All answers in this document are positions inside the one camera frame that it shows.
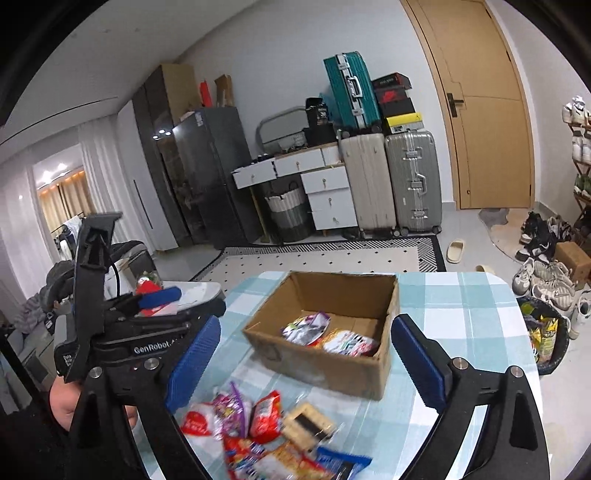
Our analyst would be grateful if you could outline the black trash basket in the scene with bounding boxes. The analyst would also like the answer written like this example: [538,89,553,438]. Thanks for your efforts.
[516,295,571,377]

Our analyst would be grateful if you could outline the white curtain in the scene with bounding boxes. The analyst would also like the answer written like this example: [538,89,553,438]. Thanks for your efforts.
[76,117,136,252]

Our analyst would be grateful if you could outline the yellow shoe box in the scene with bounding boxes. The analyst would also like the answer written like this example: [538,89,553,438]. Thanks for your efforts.
[385,112,424,136]

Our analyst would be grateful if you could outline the black white patterned rug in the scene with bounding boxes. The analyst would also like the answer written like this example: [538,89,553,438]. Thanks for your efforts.
[189,234,448,282]

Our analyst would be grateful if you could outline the plain black shoe box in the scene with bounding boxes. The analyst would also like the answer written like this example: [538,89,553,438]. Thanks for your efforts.
[379,99,416,119]

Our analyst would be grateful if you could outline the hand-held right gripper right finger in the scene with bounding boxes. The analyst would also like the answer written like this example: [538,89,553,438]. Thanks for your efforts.
[390,313,551,480]

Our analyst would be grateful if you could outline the red black shoe box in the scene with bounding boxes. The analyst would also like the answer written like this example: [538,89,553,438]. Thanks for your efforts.
[374,88,414,106]

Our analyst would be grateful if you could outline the orange snack packet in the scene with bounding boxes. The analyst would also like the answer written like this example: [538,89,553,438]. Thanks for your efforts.
[263,442,324,480]

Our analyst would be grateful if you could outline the small cardboard box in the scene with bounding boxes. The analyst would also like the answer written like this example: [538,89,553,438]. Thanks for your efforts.
[553,242,591,283]

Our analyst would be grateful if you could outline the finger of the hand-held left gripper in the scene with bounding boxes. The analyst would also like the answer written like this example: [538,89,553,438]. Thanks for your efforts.
[105,286,182,317]
[65,211,124,385]

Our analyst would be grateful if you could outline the red bag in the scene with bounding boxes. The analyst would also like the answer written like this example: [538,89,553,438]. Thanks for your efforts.
[135,276,177,319]

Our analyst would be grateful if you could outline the white drawer desk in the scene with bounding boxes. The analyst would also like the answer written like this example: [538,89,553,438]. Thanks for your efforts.
[232,143,361,236]

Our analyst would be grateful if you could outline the pile of shoes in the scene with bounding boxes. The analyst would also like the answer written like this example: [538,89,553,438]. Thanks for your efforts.
[512,210,591,342]

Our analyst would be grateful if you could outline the black bag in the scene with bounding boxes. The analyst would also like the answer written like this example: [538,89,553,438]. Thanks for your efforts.
[302,96,338,146]

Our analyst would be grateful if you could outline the white side table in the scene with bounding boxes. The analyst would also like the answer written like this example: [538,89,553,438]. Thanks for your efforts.
[173,281,227,311]

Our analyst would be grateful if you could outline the grey doormat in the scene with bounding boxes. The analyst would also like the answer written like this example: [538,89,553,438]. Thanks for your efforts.
[478,208,511,228]

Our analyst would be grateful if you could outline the red and white puffy packet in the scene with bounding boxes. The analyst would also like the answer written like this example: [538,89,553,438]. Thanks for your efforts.
[180,401,219,437]

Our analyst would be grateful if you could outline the brown cardboard box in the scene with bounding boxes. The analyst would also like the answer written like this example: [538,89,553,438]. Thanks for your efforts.
[242,271,402,401]

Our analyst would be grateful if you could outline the silver purple snack packet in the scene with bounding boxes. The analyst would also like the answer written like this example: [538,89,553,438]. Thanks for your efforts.
[281,313,331,347]

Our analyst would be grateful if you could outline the tall dark wooden cabinet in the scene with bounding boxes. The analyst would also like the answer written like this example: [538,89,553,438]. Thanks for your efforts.
[131,64,199,247]

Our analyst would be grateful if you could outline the red white striped snack packet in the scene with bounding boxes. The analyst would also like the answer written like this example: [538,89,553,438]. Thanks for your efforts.
[321,329,382,357]

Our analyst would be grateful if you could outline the silver suitcase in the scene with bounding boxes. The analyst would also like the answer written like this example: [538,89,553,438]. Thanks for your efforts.
[384,130,444,234]

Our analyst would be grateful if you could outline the grey white laundry basket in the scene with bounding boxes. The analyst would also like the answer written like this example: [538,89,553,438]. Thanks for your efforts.
[264,181,315,243]

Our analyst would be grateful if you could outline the purple candy packet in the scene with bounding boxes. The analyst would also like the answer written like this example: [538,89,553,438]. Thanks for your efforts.
[212,382,252,437]

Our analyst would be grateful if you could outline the beige round mat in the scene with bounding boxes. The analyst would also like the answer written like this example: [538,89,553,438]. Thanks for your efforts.
[488,222,528,265]

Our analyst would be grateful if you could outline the wooden shoe rack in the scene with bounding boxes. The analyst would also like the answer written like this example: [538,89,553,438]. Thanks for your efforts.
[561,95,591,243]

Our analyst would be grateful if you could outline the dark grey refrigerator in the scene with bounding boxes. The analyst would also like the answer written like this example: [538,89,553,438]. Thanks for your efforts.
[157,107,264,250]

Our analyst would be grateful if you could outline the red blue snack packet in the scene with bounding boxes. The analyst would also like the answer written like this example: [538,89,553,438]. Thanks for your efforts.
[224,436,266,480]

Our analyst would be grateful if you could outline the person's left hand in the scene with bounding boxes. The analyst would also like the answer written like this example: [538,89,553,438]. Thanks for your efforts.
[48,379,84,432]

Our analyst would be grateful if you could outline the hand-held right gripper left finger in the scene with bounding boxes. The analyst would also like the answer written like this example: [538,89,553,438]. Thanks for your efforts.
[69,316,223,480]

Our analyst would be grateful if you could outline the teal suitcase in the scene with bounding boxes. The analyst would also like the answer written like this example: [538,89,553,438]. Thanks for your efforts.
[323,52,384,132]

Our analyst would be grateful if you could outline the beige suitcase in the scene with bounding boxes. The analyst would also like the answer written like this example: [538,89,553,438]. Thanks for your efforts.
[338,131,399,238]

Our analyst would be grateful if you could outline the beige cracker packet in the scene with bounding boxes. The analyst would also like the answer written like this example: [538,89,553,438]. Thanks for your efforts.
[281,402,338,450]

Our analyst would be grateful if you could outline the grey arched frame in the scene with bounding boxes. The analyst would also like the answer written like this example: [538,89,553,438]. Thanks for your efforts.
[256,106,308,158]

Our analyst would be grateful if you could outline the wooden door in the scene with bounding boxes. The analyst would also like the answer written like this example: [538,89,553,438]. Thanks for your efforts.
[402,0,536,210]

